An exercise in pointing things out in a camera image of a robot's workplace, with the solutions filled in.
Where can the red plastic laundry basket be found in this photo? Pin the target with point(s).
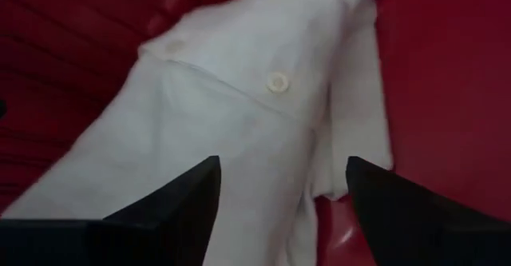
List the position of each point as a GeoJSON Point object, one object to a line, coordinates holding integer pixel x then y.
{"type": "Point", "coordinates": [439, 98]}

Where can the white knitted garment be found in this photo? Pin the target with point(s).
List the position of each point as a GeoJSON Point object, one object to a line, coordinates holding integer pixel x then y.
{"type": "Point", "coordinates": [219, 118]}

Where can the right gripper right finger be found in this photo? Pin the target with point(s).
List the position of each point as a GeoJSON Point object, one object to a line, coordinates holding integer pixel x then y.
{"type": "Point", "coordinates": [419, 226]}

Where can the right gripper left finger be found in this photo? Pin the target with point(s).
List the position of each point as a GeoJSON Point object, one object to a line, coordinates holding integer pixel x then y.
{"type": "Point", "coordinates": [151, 234]}

